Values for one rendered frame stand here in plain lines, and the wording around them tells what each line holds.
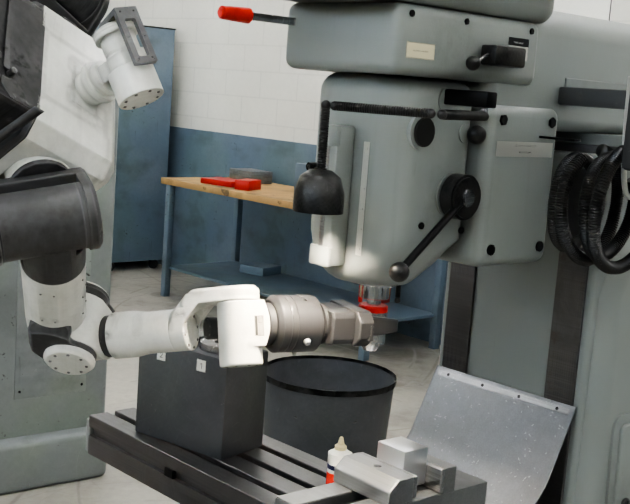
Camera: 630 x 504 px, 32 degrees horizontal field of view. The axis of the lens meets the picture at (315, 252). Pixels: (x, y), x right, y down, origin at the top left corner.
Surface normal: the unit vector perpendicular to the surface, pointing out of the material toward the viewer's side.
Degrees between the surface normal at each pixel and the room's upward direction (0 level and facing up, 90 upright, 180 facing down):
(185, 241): 90
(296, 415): 94
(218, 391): 90
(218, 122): 90
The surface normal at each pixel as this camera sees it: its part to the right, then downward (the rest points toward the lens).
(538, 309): -0.73, 0.05
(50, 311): -0.07, 0.81
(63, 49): 0.78, -0.40
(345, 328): 0.45, 0.17
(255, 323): 0.46, -0.15
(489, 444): -0.61, -0.42
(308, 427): -0.26, 0.18
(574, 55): 0.68, 0.16
